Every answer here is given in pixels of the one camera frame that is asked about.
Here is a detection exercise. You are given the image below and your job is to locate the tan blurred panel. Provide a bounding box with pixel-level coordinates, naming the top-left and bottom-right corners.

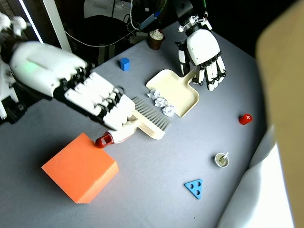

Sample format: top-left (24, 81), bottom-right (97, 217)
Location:
top-left (256, 0), bottom-right (304, 228)

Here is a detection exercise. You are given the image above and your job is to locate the grey table cloth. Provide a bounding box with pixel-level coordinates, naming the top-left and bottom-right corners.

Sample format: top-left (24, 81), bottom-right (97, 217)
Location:
top-left (0, 21), bottom-right (277, 228)

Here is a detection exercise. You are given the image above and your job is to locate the blue triangle block with holes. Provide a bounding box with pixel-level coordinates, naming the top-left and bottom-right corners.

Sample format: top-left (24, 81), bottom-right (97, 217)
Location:
top-left (184, 179), bottom-right (204, 200)

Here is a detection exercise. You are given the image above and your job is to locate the white upright post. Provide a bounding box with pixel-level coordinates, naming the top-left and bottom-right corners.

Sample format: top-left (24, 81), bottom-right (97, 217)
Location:
top-left (42, 0), bottom-right (72, 52)

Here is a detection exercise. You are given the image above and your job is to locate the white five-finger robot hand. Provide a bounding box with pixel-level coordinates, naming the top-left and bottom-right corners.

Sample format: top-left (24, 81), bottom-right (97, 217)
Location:
top-left (9, 40), bottom-right (136, 132)
top-left (175, 29), bottom-right (227, 92)

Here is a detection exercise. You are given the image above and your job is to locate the cream plastic dustpan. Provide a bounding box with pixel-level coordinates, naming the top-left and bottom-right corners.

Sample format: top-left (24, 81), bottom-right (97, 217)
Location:
top-left (145, 69), bottom-right (200, 119)

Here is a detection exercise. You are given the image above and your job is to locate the large orange foam block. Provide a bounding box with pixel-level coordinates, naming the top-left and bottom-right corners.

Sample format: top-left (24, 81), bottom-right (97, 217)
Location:
top-left (41, 132), bottom-right (119, 204)

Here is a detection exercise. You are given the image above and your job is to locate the small white cup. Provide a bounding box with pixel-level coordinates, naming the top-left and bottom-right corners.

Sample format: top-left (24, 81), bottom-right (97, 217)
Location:
top-left (215, 152), bottom-right (230, 168)

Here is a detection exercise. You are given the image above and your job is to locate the black chair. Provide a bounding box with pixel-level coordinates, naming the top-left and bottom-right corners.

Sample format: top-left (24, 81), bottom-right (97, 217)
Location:
top-left (67, 15), bottom-right (130, 66)

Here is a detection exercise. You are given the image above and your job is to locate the blue hexagonal block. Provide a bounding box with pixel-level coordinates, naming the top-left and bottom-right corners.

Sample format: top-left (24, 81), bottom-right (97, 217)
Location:
top-left (120, 57), bottom-right (132, 72)

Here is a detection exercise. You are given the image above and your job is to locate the thin lit white strip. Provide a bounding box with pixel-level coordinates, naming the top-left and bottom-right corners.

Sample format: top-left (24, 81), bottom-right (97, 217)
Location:
top-left (19, 0), bottom-right (44, 44)

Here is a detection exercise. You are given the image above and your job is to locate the crumpled white paper ball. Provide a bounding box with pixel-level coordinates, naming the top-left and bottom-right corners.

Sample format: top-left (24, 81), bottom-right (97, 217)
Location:
top-left (161, 105), bottom-right (176, 118)
top-left (154, 97), bottom-right (170, 108)
top-left (147, 89), bottom-right (162, 101)

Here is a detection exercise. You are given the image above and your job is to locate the toy cupcake with white frosting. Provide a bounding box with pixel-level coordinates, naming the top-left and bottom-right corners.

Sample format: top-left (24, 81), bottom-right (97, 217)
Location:
top-left (149, 28), bottom-right (166, 50)

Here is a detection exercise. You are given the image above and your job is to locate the small grey box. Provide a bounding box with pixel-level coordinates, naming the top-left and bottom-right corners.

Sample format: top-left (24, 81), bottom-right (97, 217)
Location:
top-left (129, 30), bottom-right (148, 45)

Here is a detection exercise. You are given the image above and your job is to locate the thin white cable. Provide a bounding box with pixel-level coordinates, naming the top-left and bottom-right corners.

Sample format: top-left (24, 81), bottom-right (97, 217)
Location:
top-left (129, 0), bottom-right (141, 31)

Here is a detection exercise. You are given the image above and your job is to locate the red cylinder with white cross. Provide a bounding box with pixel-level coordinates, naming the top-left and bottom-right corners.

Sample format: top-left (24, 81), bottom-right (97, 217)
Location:
top-left (238, 113), bottom-right (253, 125)

